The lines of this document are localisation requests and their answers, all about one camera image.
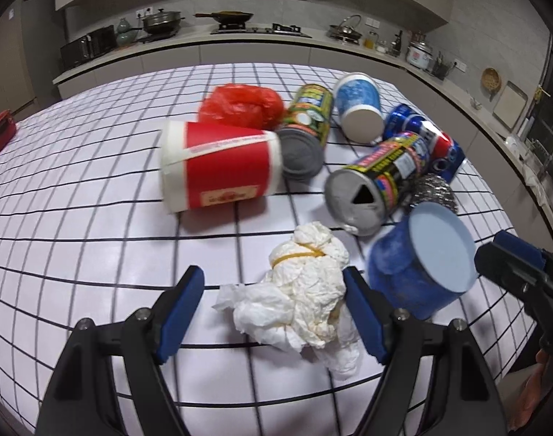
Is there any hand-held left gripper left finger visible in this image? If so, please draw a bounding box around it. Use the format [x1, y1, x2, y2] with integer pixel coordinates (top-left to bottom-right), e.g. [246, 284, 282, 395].
[35, 266, 205, 436]

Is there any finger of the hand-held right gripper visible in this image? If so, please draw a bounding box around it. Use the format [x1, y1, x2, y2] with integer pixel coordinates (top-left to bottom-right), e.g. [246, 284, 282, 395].
[493, 231, 553, 291]
[475, 243, 553, 310]

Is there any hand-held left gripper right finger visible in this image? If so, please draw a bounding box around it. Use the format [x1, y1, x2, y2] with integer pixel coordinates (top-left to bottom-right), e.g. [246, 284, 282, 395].
[344, 267, 509, 436]

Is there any blue tub with pale lid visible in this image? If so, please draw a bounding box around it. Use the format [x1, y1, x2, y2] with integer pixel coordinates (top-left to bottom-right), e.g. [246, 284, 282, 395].
[367, 202, 478, 321]

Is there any white tissue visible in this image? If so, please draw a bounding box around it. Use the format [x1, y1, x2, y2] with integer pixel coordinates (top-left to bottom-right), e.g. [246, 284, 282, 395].
[213, 221, 363, 380]

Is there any blue patterned paper cup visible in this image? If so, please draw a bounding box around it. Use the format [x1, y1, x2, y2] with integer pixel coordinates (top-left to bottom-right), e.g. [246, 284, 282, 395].
[334, 72, 385, 146]

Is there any red plastic bag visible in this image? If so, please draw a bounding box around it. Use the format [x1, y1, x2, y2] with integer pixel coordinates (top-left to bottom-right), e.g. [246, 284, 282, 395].
[198, 84, 286, 130]

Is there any person's right hand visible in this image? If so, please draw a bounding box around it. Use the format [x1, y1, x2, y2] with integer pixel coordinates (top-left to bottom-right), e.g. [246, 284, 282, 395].
[513, 350, 552, 432]

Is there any grey dish cloth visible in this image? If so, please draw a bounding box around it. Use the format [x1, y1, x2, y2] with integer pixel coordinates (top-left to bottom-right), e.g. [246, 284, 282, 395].
[526, 168, 553, 212]

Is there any steel wool scrubber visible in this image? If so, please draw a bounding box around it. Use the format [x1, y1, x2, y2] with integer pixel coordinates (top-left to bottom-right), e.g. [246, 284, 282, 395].
[409, 173, 459, 214]

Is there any white checked tablecloth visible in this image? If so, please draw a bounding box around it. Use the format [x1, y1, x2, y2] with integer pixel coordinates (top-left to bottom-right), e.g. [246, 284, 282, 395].
[0, 64, 538, 436]

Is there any blue soda can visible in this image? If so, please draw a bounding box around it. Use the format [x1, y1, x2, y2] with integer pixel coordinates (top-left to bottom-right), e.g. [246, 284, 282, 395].
[382, 104, 466, 183]

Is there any black label tin can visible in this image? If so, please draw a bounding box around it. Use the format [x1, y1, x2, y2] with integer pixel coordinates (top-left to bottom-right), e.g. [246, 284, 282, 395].
[325, 131, 434, 237]

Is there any pale cutting board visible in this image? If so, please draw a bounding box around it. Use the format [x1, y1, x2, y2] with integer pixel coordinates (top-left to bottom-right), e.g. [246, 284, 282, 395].
[493, 80, 530, 130]

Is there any dark barred window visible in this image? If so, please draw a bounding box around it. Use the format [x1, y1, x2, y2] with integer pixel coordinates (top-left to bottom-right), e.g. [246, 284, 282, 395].
[517, 34, 553, 178]

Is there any red and white paper cup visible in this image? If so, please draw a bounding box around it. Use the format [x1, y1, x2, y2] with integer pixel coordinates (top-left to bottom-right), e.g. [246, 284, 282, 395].
[160, 119, 285, 215]

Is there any round wicker basket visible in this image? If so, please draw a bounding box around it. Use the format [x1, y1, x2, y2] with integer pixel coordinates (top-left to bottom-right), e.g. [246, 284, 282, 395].
[480, 68, 502, 92]

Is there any dark utensil holder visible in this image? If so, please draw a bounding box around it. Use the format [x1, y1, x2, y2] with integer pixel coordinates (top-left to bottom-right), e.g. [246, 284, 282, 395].
[430, 52, 455, 79]

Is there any green label tin can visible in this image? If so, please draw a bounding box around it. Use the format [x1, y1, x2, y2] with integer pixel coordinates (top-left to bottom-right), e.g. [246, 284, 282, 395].
[275, 83, 334, 181]

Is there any white rice cooker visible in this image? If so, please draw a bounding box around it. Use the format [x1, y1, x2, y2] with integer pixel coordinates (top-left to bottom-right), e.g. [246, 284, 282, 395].
[405, 40, 434, 72]

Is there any kitchen counter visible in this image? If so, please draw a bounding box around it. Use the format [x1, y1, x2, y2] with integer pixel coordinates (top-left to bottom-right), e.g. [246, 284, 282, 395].
[53, 32, 553, 248]

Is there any steel kettle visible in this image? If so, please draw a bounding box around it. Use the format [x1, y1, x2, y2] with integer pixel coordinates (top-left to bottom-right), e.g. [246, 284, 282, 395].
[328, 14, 364, 45]

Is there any black microwave oven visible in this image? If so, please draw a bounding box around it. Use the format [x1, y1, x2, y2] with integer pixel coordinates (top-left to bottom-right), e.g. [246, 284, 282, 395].
[60, 25, 116, 72]

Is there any steel pot with lid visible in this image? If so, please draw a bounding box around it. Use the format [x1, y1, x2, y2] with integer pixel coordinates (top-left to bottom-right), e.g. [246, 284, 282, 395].
[137, 8, 187, 37]

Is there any black gas stove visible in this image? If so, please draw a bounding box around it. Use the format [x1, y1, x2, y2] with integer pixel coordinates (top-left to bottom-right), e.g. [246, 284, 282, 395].
[210, 22, 313, 39]

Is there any grey refrigerator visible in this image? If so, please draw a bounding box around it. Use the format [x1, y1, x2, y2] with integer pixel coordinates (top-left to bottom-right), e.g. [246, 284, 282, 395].
[0, 0, 37, 115]

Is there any wok with long handle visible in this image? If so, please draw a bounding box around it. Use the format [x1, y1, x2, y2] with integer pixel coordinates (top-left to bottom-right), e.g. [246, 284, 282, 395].
[195, 11, 255, 26]

